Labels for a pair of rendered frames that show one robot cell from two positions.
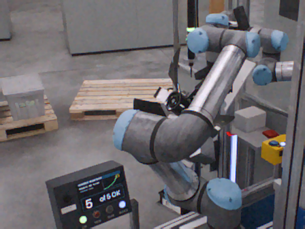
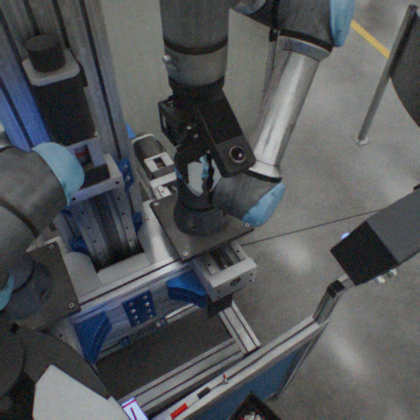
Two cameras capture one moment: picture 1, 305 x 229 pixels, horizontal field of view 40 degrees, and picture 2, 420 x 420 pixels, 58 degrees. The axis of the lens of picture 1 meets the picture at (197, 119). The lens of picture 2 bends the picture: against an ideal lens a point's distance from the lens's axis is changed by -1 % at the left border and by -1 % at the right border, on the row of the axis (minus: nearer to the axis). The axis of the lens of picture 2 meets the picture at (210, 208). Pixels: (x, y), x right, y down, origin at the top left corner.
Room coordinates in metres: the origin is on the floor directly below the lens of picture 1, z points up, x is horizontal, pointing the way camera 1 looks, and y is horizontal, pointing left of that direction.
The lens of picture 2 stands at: (1.80, -0.02, 1.89)
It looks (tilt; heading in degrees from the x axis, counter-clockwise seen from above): 51 degrees down; 183
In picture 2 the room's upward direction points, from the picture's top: straight up
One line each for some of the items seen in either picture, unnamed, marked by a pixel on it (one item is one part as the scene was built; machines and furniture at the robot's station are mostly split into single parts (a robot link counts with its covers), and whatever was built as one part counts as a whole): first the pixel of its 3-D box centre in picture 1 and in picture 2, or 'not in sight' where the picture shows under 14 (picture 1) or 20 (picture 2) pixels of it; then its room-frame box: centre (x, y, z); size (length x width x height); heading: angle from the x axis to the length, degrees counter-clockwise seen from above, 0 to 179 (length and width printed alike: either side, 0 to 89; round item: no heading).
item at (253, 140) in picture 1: (252, 133); not in sight; (2.36, -0.35, 0.85); 0.36 x 0.24 x 0.03; 35
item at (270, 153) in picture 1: (279, 150); not in sight; (1.83, -0.41, 1.02); 0.16 x 0.10 x 0.11; 125
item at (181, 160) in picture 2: not in sight; (190, 157); (1.40, -0.07, 1.51); 0.05 x 0.02 x 0.09; 125
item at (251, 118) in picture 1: (248, 118); not in sight; (2.44, -0.33, 0.92); 0.17 x 0.16 x 0.11; 125
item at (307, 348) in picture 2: not in sight; (291, 368); (1.35, 0.26, 0.39); 0.04 x 0.04 x 0.78; 35
